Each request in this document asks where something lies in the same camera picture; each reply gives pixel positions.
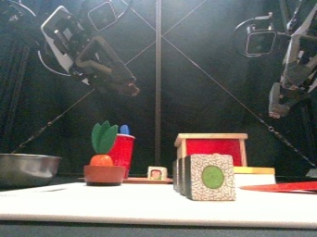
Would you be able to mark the green-centre sushi roll slice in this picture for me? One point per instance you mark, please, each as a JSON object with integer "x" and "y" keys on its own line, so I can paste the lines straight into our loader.
{"x": 180, "y": 176}
{"x": 212, "y": 177}

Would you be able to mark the red-centre sushi roll slice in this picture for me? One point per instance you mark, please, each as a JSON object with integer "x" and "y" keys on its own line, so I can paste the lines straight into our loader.
{"x": 175, "y": 176}

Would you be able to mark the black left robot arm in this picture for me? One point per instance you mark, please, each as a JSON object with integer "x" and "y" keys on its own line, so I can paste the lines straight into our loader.
{"x": 24, "y": 15}

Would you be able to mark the yellow egg sushi toy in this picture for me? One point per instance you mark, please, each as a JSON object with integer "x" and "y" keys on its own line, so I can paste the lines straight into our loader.
{"x": 253, "y": 179}

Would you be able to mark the small white sushi piece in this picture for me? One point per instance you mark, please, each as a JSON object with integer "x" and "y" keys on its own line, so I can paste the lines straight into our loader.
{"x": 156, "y": 173}

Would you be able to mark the steel bowl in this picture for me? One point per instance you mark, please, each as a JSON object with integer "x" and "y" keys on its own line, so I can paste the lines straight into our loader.
{"x": 24, "y": 169}

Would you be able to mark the blue toy stick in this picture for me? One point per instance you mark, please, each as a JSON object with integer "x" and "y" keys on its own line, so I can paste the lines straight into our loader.
{"x": 124, "y": 129}

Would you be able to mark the toy carrot with green leaves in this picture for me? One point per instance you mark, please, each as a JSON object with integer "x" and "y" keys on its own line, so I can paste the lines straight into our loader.
{"x": 103, "y": 139}

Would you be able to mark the red plastic cup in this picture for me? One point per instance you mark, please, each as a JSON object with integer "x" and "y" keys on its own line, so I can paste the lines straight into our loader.
{"x": 123, "y": 151}

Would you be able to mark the wooden box with red panel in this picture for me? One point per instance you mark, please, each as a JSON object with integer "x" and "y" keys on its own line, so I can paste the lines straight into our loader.
{"x": 210, "y": 145}

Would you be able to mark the red toy knife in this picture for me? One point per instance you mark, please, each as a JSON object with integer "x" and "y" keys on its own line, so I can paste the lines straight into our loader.
{"x": 289, "y": 186}

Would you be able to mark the brown toy flower pot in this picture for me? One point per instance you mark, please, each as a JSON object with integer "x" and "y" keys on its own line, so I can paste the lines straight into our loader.
{"x": 103, "y": 175}

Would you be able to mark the flat wooden tray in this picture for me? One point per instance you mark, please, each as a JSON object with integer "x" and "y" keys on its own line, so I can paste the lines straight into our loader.
{"x": 140, "y": 180}

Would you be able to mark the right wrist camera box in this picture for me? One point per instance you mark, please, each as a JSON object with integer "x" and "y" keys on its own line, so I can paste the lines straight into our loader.
{"x": 261, "y": 41}

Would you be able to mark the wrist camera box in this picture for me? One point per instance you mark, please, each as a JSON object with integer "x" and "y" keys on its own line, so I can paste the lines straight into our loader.
{"x": 103, "y": 15}
{"x": 261, "y": 41}

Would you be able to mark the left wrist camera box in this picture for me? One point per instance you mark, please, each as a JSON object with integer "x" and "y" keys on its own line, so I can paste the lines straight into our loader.
{"x": 103, "y": 15}

